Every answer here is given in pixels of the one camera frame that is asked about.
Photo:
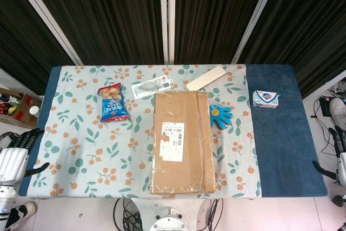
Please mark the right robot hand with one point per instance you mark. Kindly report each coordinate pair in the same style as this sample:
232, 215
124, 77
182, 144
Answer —
342, 163

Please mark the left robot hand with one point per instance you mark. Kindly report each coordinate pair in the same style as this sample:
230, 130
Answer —
12, 163

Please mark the brown cardboard box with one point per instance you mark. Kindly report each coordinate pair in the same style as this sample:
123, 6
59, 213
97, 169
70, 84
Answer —
181, 144

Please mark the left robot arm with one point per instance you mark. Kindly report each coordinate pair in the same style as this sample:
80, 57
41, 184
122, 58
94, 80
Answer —
6, 201

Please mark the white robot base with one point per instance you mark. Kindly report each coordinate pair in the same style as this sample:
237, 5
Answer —
169, 221

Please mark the open cardboard box with clutter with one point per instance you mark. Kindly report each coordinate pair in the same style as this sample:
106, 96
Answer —
16, 109

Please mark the white soap box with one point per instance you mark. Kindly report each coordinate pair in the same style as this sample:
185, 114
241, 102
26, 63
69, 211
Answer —
266, 99

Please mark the blue hand clapper toy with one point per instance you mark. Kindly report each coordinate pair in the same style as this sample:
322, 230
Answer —
220, 116

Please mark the black stand foot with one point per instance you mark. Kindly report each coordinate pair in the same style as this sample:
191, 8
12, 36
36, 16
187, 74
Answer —
339, 200

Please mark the black and white shoe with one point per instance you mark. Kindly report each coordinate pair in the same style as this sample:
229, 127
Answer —
20, 213

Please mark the white capped bottle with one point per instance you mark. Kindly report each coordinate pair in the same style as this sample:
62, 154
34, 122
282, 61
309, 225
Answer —
34, 110

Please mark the black flat device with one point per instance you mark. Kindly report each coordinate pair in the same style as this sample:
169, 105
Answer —
325, 106

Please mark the blue table cover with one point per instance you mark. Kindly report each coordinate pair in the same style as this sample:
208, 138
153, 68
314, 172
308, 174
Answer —
283, 139

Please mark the floral tablecloth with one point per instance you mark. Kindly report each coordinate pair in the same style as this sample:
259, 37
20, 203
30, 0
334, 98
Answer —
89, 133

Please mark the blue snack bag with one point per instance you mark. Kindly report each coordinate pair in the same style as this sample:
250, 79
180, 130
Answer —
112, 106

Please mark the packaged ruler protractor set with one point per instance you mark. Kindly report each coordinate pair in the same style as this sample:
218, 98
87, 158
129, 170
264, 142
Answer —
151, 86

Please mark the flat beige wooden board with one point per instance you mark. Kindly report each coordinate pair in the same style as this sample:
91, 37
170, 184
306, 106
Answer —
206, 77

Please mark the dark pleated curtain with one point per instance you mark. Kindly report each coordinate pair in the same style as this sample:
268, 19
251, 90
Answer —
108, 12

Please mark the white frame post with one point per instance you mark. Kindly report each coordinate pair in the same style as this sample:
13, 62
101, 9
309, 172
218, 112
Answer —
46, 14
256, 17
167, 14

